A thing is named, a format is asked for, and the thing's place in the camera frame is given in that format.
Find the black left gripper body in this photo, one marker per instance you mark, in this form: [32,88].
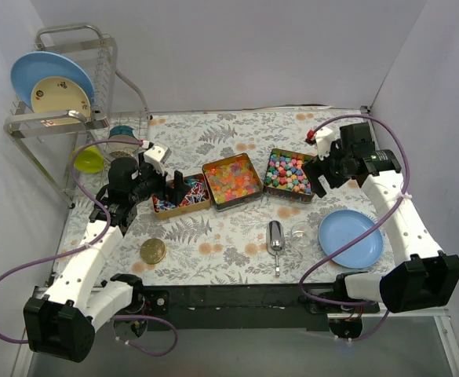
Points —
[165,185]

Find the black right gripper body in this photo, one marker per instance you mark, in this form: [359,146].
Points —
[325,173]

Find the gold tin of lollipops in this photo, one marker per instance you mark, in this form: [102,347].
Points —
[198,198]

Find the tin of star candies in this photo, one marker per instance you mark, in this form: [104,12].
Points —
[285,177]

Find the tin of gummy candies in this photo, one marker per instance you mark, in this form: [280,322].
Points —
[232,182]

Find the clear glass bowl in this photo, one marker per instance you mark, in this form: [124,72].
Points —
[303,235]

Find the silver metal scoop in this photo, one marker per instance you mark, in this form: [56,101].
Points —
[275,241]

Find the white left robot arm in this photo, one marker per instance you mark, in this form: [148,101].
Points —
[64,321]

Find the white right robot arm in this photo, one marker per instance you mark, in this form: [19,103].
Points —
[424,275]

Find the blue patterned ceramic bowl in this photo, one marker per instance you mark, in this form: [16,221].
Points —
[123,142]

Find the blue plate on table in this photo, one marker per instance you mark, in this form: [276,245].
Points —
[341,227]

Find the round gold tin lid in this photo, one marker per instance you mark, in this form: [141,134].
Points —
[152,251]

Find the green plastic bowl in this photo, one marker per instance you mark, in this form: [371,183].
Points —
[87,160]

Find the metal dish rack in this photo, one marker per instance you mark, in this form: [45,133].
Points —
[97,54]

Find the cream plate in rack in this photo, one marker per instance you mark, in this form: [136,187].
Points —
[56,93]

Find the blue plate in rack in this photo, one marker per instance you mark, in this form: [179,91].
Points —
[35,66]

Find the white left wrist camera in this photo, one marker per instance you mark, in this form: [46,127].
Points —
[156,154]

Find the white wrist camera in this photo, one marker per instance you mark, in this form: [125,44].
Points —
[322,139]
[156,154]

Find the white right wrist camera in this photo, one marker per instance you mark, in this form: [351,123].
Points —
[322,139]

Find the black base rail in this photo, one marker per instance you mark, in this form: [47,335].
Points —
[258,306]

